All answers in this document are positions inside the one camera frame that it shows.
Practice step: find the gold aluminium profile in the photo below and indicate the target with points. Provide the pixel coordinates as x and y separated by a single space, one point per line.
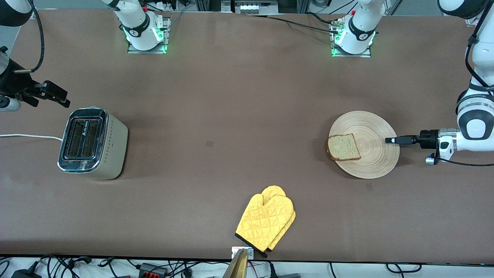
238 268

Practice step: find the round wooden plate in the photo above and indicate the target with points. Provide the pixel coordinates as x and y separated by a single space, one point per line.
376 162

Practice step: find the white terminal block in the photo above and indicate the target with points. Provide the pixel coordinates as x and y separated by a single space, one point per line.
254 7

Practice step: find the small metal edge bracket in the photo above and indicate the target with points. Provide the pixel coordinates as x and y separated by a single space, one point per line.
235 253

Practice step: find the white power strip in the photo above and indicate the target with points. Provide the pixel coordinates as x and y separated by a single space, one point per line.
168 5

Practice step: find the black power adapter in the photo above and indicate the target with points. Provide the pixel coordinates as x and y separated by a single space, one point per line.
25 274

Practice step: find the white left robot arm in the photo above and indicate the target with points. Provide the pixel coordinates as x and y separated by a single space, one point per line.
480 127

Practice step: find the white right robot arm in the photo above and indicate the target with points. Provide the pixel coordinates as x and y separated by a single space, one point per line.
135 23

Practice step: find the yellow quilted oven mitt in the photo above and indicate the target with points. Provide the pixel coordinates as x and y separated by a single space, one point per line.
266 222
274 190

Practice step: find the brown bread slice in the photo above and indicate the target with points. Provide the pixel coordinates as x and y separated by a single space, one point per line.
343 147

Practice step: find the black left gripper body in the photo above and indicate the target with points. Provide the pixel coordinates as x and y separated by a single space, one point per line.
427 138

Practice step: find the silver two-slot toaster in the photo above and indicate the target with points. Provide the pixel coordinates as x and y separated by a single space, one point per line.
112 150

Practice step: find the black plug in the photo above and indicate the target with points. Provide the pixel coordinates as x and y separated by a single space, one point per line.
283 275

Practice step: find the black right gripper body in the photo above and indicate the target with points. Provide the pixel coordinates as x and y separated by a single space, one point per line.
12 84

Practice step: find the red and black connector box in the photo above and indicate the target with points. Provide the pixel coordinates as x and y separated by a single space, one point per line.
152 269

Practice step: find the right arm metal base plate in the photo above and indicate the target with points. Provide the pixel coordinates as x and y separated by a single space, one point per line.
164 42

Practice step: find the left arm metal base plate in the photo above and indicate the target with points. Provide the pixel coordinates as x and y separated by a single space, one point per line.
368 54

